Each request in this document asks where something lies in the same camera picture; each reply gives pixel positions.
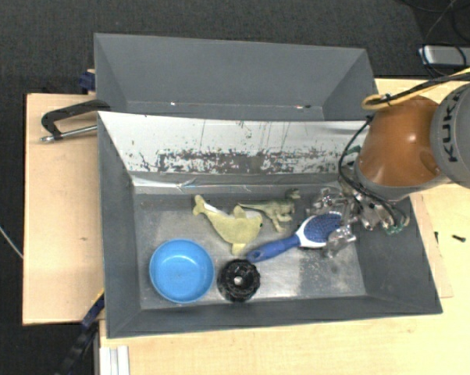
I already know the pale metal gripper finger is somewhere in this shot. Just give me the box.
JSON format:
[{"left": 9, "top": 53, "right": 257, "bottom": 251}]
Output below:
[
  {"left": 306, "top": 187, "right": 350, "bottom": 217},
  {"left": 322, "top": 226, "right": 358, "bottom": 259}
]

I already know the blue and white brush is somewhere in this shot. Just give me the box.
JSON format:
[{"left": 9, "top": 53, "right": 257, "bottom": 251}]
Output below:
[{"left": 245, "top": 212, "right": 344, "bottom": 264}]

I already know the green toy dinosaur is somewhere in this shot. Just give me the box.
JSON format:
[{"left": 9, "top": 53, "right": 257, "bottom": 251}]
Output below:
[{"left": 238, "top": 187, "right": 302, "bottom": 234}]

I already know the yellow-green plush dolphin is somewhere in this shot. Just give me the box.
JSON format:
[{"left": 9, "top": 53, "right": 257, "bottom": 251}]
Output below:
[{"left": 191, "top": 194, "right": 265, "bottom": 256}]

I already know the grey metal bin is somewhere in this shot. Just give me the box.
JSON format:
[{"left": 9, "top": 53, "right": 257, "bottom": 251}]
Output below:
[{"left": 93, "top": 32, "right": 443, "bottom": 339}]

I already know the blue plastic bowl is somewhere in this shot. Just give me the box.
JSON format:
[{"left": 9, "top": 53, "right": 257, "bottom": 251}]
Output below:
[{"left": 148, "top": 238, "right": 215, "bottom": 305}]

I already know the pale wood flat board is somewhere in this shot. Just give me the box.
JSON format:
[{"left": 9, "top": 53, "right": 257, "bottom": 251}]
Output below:
[{"left": 22, "top": 91, "right": 454, "bottom": 326}]

